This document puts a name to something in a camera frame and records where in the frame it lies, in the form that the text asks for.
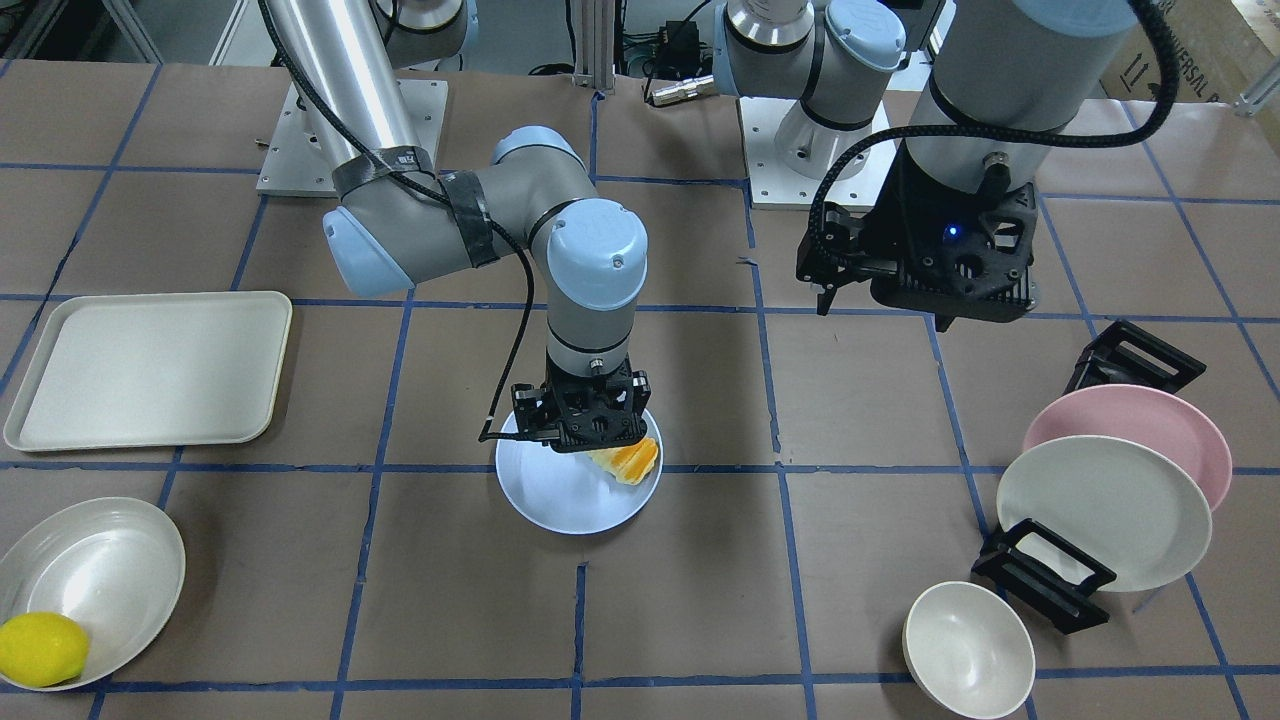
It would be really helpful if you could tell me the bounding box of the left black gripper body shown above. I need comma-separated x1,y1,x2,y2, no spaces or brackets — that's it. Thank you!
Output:
796,150,1037,332

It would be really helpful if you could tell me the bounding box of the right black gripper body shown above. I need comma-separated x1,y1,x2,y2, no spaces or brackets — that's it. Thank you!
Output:
511,370,652,454

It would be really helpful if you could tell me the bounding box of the striped orange bread loaf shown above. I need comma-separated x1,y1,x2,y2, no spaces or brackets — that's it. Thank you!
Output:
586,437,660,486

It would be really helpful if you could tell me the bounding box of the light blue plate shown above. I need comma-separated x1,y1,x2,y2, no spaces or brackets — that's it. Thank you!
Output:
495,439,662,536

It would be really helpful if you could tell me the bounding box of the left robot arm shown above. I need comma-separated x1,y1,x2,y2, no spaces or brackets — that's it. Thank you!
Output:
713,1,1181,331

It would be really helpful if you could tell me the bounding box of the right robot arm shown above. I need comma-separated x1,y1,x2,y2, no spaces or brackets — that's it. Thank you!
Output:
259,1,652,454

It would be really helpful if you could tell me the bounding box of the pink plate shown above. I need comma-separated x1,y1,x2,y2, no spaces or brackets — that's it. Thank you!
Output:
1021,384,1233,511

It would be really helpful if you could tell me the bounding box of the white plate in rack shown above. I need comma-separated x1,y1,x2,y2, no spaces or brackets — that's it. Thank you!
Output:
996,436,1213,592

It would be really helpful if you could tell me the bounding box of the black plate rack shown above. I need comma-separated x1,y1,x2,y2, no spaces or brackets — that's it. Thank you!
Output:
973,320,1206,634

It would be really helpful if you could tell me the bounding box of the small white bowl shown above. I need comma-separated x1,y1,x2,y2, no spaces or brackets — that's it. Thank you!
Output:
901,582,1036,719

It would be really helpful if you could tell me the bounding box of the white rectangular tray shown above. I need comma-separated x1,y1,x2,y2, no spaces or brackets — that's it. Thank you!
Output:
3,291,292,452

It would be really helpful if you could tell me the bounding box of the white round dish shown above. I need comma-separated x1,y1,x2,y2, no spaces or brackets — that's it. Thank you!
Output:
1,497,186,692

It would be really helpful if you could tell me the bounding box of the yellow lemon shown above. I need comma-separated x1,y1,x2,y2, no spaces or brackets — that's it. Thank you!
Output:
1,611,90,688

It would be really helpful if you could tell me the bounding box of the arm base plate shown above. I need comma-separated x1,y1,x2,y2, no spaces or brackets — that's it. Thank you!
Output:
256,78,449,199
739,97,895,211

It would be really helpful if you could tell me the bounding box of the aluminium frame post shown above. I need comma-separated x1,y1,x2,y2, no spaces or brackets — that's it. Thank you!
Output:
570,1,622,96

